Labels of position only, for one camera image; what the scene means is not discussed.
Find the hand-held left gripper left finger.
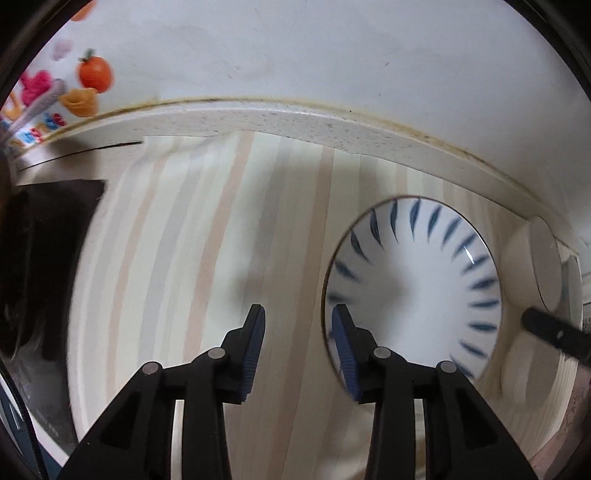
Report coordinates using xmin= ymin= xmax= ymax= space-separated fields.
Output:
xmin=58 ymin=304 xmax=267 ymax=480

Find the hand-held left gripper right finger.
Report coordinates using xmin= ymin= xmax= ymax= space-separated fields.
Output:
xmin=331 ymin=304 xmax=539 ymax=480

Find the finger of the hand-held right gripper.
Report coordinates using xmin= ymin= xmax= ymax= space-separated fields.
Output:
xmin=522 ymin=307 xmax=591 ymax=365

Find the white bowl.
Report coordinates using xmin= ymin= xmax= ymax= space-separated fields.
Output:
xmin=501 ymin=217 xmax=564 ymax=315

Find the blue patterned white plate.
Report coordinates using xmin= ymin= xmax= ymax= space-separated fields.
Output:
xmin=321 ymin=196 xmax=504 ymax=402

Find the striped tablecloth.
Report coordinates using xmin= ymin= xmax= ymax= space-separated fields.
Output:
xmin=67 ymin=131 xmax=583 ymax=480

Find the speckled stone counter ledge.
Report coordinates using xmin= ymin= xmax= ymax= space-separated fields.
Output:
xmin=16 ymin=97 xmax=591 ymax=259

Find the orange fruit wall sticker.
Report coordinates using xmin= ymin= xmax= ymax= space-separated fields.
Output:
xmin=75 ymin=48 xmax=114 ymax=94

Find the grey metal handle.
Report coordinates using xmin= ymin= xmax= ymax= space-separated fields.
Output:
xmin=7 ymin=78 xmax=66 ymax=136

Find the colourful lettering wall sticker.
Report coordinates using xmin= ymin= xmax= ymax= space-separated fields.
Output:
xmin=0 ymin=69 xmax=100 ymax=155

